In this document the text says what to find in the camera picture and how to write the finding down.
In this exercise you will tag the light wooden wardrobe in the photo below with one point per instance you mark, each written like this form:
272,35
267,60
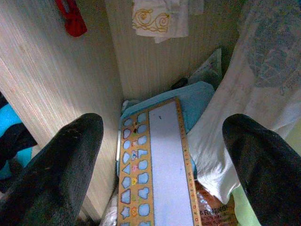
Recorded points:
47,70

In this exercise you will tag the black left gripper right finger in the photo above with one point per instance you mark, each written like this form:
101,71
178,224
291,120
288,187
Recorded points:
268,169

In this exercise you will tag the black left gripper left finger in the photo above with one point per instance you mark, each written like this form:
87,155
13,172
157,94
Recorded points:
54,169

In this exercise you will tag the white printed fabric sheet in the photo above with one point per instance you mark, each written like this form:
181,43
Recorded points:
235,117

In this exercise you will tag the black and cyan cloth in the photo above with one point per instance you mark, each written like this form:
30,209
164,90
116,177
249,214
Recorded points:
11,117

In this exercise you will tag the white printed paper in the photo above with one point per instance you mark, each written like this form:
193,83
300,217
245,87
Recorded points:
209,68

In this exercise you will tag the blue towel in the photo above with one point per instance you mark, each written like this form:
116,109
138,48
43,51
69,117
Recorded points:
197,101

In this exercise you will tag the red cloth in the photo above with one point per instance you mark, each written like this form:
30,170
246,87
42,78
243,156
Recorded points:
75,26

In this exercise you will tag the wooden shape puzzle board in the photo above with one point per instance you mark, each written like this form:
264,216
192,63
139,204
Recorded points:
164,164

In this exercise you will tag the brown snack packet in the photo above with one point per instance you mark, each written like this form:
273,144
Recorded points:
211,212

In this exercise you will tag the white cloth with gold embroidery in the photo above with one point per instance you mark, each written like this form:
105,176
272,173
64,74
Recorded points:
152,21

